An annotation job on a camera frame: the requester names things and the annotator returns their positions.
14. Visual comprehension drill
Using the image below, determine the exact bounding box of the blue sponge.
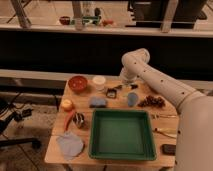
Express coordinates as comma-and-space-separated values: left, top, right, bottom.
89, 97, 107, 108

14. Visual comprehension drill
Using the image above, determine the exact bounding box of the striped black white ball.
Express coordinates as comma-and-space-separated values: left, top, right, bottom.
73, 113, 85, 128

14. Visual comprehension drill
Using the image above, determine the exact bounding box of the black rectangular block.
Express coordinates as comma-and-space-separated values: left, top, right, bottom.
162, 144, 176, 155

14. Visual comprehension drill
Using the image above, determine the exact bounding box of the white cup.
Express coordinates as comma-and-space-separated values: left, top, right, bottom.
92, 76, 106, 91

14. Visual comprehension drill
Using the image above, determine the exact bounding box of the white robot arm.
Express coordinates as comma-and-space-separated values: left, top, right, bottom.
120, 48, 213, 171

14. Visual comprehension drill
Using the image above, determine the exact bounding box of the orange background object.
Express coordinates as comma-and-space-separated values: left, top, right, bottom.
102, 20, 114, 27

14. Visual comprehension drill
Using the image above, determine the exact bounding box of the wooden table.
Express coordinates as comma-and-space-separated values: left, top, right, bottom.
45, 79, 178, 169

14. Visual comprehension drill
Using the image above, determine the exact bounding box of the yellow round fruit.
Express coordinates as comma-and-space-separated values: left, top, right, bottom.
61, 99, 73, 111

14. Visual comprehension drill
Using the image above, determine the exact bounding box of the dark grape bunch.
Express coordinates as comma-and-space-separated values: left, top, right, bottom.
138, 95, 165, 108

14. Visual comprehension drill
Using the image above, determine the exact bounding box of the red chili pepper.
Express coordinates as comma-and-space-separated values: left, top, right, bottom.
64, 109, 76, 132

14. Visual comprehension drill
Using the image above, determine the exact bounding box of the black office chair base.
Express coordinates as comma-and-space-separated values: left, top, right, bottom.
0, 97, 42, 149

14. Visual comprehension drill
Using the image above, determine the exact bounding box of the green plastic tray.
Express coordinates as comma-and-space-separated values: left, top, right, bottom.
89, 109, 157, 161

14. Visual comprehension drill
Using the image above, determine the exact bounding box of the dark red background bowl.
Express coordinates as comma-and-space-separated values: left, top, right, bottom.
59, 16, 70, 25

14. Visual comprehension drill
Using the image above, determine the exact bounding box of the small metal fork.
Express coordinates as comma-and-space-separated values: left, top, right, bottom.
151, 114, 176, 119

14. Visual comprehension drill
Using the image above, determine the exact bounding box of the green background object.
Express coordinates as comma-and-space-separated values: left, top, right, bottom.
83, 16, 100, 25

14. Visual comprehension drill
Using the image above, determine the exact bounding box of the blue cup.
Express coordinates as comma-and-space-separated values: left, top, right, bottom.
127, 92, 139, 107

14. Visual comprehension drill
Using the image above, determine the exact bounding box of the grey blue cloth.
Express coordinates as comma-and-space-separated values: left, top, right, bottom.
56, 132, 84, 160

